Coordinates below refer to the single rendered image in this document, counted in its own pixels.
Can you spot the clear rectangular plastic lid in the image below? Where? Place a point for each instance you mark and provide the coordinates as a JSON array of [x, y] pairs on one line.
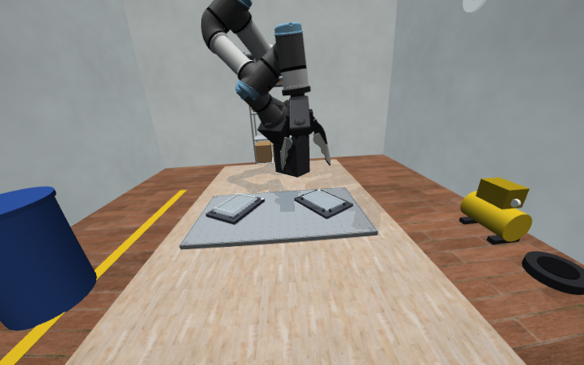
[[322, 200]]

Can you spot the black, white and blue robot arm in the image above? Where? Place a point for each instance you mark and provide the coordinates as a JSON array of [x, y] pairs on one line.
[[258, 77]]

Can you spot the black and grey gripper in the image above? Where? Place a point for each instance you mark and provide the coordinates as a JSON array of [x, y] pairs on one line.
[[319, 138]]

